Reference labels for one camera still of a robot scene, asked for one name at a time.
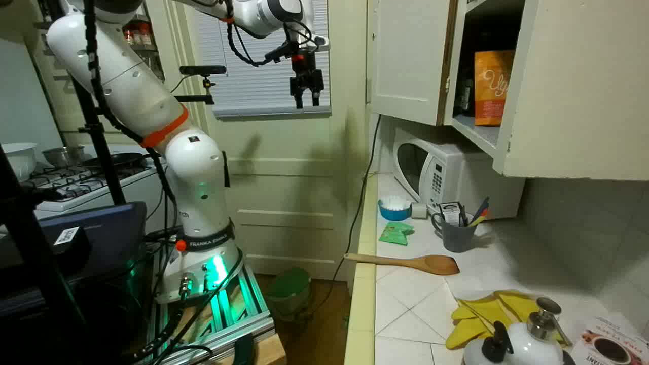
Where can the spice shelf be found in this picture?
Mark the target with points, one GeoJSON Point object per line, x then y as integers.
{"type": "Point", "coordinates": [140, 38]}

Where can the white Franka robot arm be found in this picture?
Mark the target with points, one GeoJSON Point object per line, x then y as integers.
{"type": "Point", "coordinates": [129, 82]}

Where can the wooden spoon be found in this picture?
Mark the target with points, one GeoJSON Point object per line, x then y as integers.
{"type": "Point", "coordinates": [433, 264]}

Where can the black camera stand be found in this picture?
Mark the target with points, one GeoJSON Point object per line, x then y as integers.
{"type": "Point", "coordinates": [201, 95]}

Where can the small grey pot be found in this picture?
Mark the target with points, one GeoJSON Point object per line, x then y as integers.
{"type": "Point", "coordinates": [53, 154]}

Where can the green bucket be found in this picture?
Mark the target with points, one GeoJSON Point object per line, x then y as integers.
{"type": "Point", "coordinates": [292, 291]}

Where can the grey utensil cup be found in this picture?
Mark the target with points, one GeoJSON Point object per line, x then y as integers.
{"type": "Point", "coordinates": [458, 237]}

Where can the narrow cream cupboard door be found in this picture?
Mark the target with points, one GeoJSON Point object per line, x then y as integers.
{"type": "Point", "coordinates": [409, 61]}

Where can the cream wall cupboard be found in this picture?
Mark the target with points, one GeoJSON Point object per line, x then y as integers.
{"type": "Point", "coordinates": [477, 133]}

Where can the white window blind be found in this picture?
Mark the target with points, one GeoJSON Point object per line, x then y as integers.
{"type": "Point", "coordinates": [270, 89]}

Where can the wide cream cupboard door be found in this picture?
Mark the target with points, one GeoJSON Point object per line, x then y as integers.
{"type": "Point", "coordinates": [580, 89]}

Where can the orange carton box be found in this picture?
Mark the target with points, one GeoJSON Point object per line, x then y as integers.
{"type": "Point", "coordinates": [492, 89]}

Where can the white pot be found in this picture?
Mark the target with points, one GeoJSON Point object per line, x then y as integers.
{"type": "Point", "coordinates": [19, 158]}

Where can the black slanted stand pole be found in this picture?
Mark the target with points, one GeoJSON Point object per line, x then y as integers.
{"type": "Point", "coordinates": [33, 256]}

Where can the white microwave oven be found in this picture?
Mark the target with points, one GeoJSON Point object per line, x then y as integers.
{"type": "Point", "coordinates": [459, 176]}

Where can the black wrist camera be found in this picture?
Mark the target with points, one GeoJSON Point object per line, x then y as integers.
{"type": "Point", "coordinates": [280, 51]}

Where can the yellow rubber glove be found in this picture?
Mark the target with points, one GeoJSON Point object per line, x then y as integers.
{"type": "Point", "coordinates": [510, 305]}
{"type": "Point", "coordinates": [469, 328]}

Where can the black stereo camera bar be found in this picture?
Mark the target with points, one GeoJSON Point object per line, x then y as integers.
{"type": "Point", "coordinates": [203, 70]}

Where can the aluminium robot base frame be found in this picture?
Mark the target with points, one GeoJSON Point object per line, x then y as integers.
{"type": "Point", "coordinates": [224, 305]}

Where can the green packet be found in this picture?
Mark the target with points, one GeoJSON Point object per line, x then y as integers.
{"type": "Point", "coordinates": [397, 234]}

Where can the dark laptop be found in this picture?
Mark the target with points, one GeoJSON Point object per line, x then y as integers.
{"type": "Point", "coordinates": [103, 234]}

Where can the black tripod pole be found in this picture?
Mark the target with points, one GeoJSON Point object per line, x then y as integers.
{"type": "Point", "coordinates": [103, 148]}

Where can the coffee print magazine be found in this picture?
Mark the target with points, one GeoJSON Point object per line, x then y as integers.
{"type": "Point", "coordinates": [612, 346]}

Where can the gas stove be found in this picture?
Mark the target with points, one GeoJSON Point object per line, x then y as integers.
{"type": "Point", "coordinates": [83, 184]}

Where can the blue and white bowl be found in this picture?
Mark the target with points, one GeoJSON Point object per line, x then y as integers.
{"type": "Point", "coordinates": [394, 208]}

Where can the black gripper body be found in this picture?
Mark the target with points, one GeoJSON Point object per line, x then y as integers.
{"type": "Point", "coordinates": [307, 70]}

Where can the cream panel door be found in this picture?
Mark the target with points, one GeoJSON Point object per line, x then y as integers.
{"type": "Point", "coordinates": [290, 189]}

